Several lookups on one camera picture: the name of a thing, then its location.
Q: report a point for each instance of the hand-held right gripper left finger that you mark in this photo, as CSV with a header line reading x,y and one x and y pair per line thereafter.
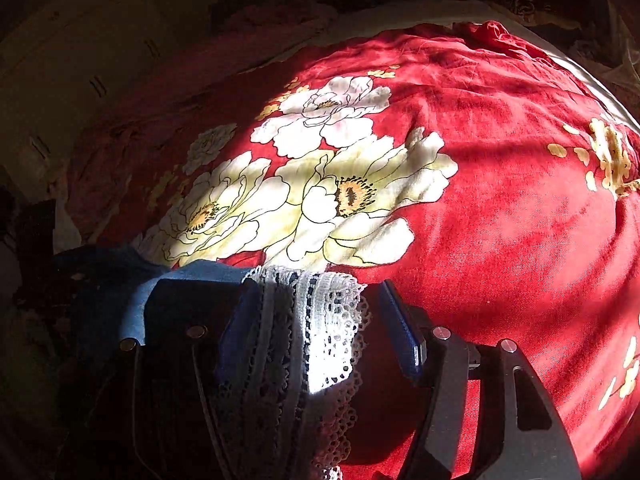
x,y
237,340

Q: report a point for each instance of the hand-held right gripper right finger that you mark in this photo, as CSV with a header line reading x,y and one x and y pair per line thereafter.
x,y
400,330

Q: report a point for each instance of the blue denim pants lace hem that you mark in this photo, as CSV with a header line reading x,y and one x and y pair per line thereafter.
x,y
200,271

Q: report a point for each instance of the red floral blanket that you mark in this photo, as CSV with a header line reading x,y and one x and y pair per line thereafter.
x,y
475,185

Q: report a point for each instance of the cream wardrobe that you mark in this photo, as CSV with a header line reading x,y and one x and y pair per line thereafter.
x,y
75,35

